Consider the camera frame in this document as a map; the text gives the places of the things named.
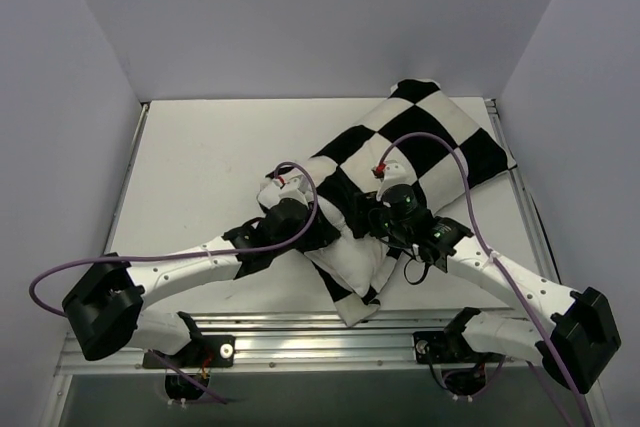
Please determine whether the white pillow insert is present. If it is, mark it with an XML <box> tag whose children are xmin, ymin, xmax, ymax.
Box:
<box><xmin>294</xmin><ymin>174</ymin><xmax>401</xmax><ymax>305</ymax></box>

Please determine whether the black white checkered pillowcase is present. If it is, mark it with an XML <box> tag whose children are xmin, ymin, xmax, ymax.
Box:
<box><xmin>303</xmin><ymin>79</ymin><xmax>513</xmax><ymax>327</ymax></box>

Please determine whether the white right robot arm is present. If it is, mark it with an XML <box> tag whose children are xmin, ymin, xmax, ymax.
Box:
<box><xmin>355</xmin><ymin>184</ymin><xmax>621</xmax><ymax>394</ymax></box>

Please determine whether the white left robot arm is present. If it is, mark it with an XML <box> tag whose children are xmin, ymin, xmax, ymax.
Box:
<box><xmin>62</xmin><ymin>198</ymin><xmax>317</xmax><ymax>366</ymax></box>

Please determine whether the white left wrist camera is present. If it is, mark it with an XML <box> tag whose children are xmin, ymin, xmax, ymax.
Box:
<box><xmin>257</xmin><ymin>176</ymin><xmax>309</xmax><ymax>209</ymax></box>

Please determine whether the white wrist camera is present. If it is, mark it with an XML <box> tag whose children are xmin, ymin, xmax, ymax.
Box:
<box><xmin>257</xmin><ymin>176</ymin><xmax>309</xmax><ymax>209</ymax></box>
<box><xmin>372</xmin><ymin>161</ymin><xmax>409</xmax><ymax>202</ymax></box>

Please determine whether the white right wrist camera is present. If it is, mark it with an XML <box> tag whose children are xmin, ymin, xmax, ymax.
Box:
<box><xmin>372</xmin><ymin>161</ymin><xmax>409</xmax><ymax>202</ymax></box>

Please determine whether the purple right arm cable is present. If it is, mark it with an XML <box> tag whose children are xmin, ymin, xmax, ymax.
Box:
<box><xmin>377</xmin><ymin>131</ymin><xmax>596</xmax><ymax>427</ymax></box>

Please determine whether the aluminium front frame rail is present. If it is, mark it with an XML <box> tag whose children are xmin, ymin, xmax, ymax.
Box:
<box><xmin>55</xmin><ymin>310</ymin><xmax>541</xmax><ymax>376</ymax></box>

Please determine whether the aluminium right side rail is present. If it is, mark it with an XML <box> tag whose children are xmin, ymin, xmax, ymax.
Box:
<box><xmin>484</xmin><ymin>99</ymin><xmax>562</xmax><ymax>283</ymax></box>

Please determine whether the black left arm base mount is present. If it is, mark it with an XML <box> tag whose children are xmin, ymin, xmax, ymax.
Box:
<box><xmin>142</xmin><ymin>312</ymin><xmax>235</xmax><ymax>407</ymax></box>

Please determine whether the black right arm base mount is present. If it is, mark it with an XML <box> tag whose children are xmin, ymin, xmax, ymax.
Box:
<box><xmin>412</xmin><ymin>307</ymin><xmax>506</xmax><ymax>402</ymax></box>

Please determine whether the aluminium table edge rail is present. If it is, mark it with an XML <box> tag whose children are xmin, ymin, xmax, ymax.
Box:
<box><xmin>103</xmin><ymin>102</ymin><xmax>150</xmax><ymax>254</ymax></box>

